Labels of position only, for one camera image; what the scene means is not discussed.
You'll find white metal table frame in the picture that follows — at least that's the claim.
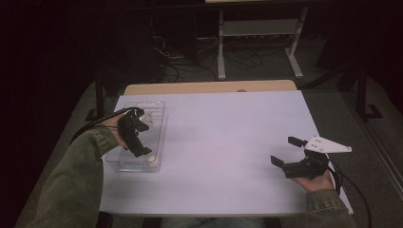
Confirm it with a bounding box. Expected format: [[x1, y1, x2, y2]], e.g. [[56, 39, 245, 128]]
[[217, 6, 309, 81]]

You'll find person's left hand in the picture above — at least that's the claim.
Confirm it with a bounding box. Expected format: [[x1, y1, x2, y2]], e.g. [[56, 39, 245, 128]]
[[100, 114, 129, 151]]

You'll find tangle of floor cables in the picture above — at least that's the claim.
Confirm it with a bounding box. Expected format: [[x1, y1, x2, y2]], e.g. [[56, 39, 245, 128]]
[[151, 33, 286, 84]]

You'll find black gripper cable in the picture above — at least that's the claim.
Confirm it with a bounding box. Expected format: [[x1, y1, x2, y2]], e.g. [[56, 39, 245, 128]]
[[326, 160, 373, 228], [69, 106, 142, 145]]

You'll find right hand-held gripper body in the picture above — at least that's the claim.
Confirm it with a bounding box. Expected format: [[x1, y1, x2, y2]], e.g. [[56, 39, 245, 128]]
[[280, 135, 353, 181]]

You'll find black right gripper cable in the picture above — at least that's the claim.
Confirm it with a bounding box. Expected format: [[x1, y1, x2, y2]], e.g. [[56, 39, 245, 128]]
[[326, 160, 373, 228]]

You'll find wooden table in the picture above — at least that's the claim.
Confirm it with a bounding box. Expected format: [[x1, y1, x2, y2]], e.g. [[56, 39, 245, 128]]
[[123, 79, 298, 97]]

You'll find black metal stand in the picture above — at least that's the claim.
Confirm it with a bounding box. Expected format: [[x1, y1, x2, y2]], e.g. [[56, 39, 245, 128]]
[[355, 65, 383, 123], [85, 70, 107, 124]]

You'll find person's right hand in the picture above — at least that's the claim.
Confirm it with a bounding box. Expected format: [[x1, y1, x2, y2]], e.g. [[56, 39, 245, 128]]
[[291, 170, 336, 194]]

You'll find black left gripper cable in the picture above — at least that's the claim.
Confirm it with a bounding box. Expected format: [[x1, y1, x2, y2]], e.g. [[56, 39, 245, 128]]
[[69, 106, 142, 145]]

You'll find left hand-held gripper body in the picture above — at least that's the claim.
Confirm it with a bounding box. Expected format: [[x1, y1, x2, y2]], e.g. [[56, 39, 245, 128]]
[[117, 107, 157, 150]]

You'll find clear plastic tray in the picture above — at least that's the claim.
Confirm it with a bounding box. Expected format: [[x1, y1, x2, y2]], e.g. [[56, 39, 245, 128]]
[[105, 100, 169, 174]]

